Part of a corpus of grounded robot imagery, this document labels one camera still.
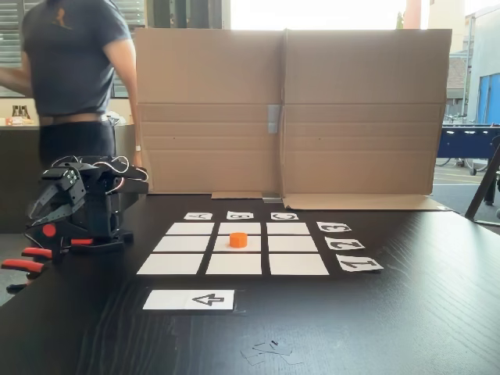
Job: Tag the round orange token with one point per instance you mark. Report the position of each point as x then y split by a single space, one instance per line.
238 240

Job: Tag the white nine-square grid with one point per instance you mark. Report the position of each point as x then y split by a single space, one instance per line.
289 244

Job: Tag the person's hand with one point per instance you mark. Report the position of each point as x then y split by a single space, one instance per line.
137 158

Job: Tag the black clamp with red knob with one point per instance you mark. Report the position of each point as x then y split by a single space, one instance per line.
56 242

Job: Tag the dark wooden counter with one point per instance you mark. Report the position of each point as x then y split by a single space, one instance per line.
19 176

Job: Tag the orange white box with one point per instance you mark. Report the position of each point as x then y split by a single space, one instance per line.
19 121

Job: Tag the person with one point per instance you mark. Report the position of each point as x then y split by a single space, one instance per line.
74 58

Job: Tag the paper sheet letter A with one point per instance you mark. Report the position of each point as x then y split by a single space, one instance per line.
198 216

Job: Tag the white arrow paper sheet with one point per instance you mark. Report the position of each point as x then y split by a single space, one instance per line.
176 300

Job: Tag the paper sheet letter B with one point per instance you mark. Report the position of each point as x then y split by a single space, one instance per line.
240 216

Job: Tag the grey tape strip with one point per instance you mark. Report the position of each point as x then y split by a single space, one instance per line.
272 198
274 119

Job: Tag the paper sheet letter C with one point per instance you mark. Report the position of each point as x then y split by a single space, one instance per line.
284 216

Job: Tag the clear tape scraps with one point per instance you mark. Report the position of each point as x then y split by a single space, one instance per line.
269 351

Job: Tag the paper sheet number 3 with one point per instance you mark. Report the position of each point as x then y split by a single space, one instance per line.
334 227

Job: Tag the paper sheet number 2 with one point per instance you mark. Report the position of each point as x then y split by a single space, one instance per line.
345 243

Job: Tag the brown cardboard screen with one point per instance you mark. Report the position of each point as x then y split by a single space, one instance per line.
351 117

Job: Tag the paper sheet number 1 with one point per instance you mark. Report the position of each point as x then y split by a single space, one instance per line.
359 263

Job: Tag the blue foosball table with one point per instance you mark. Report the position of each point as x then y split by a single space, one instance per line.
465 140

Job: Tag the black stand leg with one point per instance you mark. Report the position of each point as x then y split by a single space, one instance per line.
484 183

